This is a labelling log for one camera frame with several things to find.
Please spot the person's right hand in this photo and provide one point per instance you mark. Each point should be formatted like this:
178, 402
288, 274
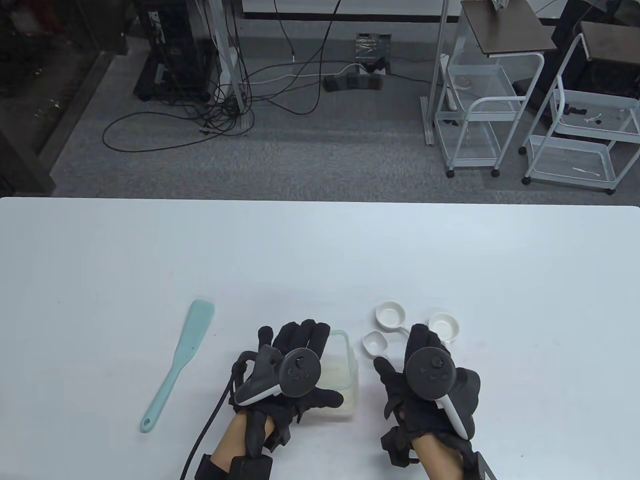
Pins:
395, 400

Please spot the person's left hand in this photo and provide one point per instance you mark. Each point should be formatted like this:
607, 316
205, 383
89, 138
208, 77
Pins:
305, 335

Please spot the clear plastic sugar container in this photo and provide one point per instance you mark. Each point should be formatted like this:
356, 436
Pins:
350, 407

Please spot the white sugar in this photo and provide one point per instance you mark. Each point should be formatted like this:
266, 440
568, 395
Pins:
342, 377

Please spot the white coffee spoon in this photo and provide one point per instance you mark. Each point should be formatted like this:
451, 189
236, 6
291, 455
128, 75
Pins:
374, 344

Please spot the mint green dessert spatula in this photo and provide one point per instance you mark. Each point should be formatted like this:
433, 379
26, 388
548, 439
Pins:
197, 325

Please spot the person's right forearm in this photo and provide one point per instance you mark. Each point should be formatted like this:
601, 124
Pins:
440, 460

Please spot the person's left forearm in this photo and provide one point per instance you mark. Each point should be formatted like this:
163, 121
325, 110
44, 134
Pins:
232, 442

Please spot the white round measuring scoop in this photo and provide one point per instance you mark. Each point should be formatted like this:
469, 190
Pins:
444, 325
390, 315

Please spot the grey white VR controller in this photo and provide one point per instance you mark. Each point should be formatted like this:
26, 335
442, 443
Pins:
300, 372
430, 372

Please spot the black glove sensor box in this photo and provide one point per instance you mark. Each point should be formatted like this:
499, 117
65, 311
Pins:
400, 447

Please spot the black foot pedal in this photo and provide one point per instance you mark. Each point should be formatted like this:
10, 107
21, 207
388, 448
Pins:
350, 82

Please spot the black floor outlet box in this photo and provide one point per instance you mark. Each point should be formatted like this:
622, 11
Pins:
372, 50

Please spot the thin white stick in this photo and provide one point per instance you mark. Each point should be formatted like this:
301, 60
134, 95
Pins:
585, 171

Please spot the black equipment rack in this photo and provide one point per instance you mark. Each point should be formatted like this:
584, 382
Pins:
175, 60

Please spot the white desk with black edge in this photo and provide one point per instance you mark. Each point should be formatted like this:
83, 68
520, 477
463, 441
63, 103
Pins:
380, 7

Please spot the small black gadget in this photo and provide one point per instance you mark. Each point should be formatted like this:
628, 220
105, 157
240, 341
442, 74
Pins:
575, 110

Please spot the small white clip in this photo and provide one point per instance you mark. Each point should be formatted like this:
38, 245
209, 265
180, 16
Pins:
594, 119

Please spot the white cart with brown top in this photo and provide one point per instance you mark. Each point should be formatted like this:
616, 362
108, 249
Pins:
612, 42
515, 30

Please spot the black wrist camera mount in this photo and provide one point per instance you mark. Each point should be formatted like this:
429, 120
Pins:
477, 467
250, 470

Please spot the silver aluminium frame post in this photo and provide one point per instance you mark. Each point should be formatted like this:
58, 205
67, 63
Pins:
247, 122
429, 125

